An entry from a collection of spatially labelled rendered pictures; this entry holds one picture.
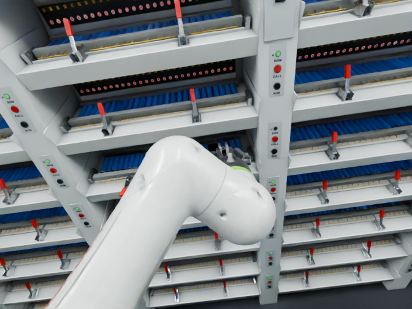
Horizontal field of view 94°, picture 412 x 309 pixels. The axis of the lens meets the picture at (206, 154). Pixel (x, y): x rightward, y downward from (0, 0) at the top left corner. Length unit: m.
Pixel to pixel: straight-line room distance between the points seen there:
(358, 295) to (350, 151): 0.94
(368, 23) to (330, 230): 0.77
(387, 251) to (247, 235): 1.09
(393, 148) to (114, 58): 0.90
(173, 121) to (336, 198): 0.68
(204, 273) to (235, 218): 0.84
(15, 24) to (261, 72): 0.65
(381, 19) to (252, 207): 0.55
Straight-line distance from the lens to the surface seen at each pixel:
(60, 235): 1.03
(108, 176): 0.77
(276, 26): 0.56
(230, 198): 0.28
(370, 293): 1.58
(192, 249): 0.96
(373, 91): 0.77
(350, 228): 1.10
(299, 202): 0.85
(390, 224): 1.19
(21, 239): 1.14
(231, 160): 0.42
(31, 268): 1.31
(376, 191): 1.00
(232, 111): 0.59
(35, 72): 0.67
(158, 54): 0.54
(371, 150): 0.86
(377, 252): 1.33
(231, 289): 1.29
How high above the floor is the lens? 1.28
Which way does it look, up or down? 28 degrees down
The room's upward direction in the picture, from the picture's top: 9 degrees counter-clockwise
